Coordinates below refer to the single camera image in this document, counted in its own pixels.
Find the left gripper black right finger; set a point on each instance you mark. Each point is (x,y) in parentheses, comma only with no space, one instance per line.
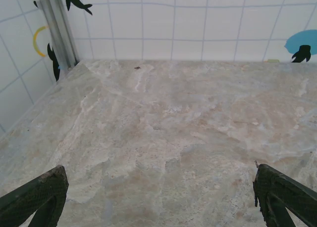
(272,185)

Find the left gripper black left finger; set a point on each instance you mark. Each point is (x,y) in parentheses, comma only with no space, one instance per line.
(29,195)

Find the aluminium corner post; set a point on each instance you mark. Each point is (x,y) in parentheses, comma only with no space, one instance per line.
(60,31)

